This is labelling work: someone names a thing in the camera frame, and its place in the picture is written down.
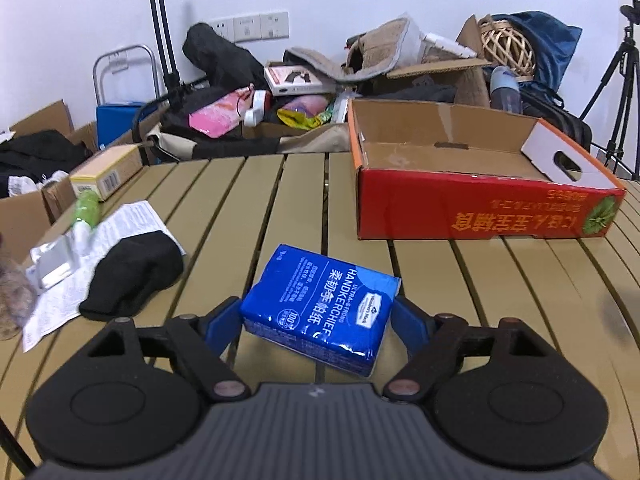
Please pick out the blue tissue pack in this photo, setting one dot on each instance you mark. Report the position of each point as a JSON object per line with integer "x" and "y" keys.
{"x": 320, "y": 305}

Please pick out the white wall socket strip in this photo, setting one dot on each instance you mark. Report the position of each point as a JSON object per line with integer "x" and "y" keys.
{"x": 255, "y": 25}

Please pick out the olive slatted folding table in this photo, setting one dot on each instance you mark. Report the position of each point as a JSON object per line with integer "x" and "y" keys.
{"x": 500, "y": 285}

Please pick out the large open cardboard box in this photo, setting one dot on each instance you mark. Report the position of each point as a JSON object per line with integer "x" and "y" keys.
{"x": 25, "y": 220}

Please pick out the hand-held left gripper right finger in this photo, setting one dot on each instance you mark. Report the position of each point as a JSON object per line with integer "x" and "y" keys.
{"x": 412, "y": 327}

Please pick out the white box with dark picture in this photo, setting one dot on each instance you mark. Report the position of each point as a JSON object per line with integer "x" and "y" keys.
{"x": 300, "y": 79}

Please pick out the grey blue water bottle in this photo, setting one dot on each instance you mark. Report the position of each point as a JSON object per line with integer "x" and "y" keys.
{"x": 505, "y": 90}

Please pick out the beige folding wagon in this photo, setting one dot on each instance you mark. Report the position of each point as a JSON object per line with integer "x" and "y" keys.
{"x": 300, "y": 142}

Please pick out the white flat box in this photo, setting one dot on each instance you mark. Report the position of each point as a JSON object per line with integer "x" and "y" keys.
{"x": 447, "y": 45}

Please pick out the beige fleece cloth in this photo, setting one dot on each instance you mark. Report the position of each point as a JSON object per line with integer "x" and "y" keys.
{"x": 380, "y": 50}

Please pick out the black fabric bag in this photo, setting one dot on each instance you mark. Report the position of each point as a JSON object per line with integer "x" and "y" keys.
{"x": 220, "y": 57}

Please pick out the black tripod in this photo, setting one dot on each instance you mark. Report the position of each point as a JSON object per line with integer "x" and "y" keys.
{"x": 620, "y": 85}

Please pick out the open brown cardboard box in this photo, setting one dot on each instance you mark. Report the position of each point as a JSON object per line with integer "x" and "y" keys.
{"x": 440, "y": 72}

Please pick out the black knit cloth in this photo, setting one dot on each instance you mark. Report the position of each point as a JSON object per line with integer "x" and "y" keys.
{"x": 135, "y": 275}

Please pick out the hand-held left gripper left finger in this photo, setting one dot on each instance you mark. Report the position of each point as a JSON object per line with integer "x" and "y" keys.
{"x": 222, "y": 325}

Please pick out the woven rattan ball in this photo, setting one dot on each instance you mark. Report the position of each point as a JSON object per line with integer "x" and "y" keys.
{"x": 507, "y": 47}

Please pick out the white printed leaflet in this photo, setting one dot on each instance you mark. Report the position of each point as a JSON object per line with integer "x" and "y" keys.
{"x": 130, "y": 220}

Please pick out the red cardboard box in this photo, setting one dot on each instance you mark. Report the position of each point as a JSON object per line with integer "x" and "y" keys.
{"x": 450, "y": 205}

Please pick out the yellow green packet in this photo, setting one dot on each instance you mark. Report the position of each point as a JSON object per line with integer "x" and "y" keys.
{"x": 305, "y": 117}

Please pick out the clear jar with black lid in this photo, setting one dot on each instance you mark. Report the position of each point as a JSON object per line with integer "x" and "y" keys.
{"x": 12, "y": 295}

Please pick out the silver folding cart frame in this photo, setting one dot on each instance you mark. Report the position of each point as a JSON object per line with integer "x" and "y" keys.
{"x": 125, "y": 52}

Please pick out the pink packet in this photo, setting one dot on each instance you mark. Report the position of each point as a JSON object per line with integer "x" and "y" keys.
{"x": 220, "y": 115}

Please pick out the yellow carton box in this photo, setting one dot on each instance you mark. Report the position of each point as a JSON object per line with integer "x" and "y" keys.
{"x": 107, "y": 170}

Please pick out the black clothing pile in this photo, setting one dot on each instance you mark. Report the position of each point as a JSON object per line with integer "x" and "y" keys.
{"x": 35, "y": 155}

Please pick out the dark blue velvet bag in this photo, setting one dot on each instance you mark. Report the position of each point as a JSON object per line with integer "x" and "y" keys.
{"x": 555, "y": 50}

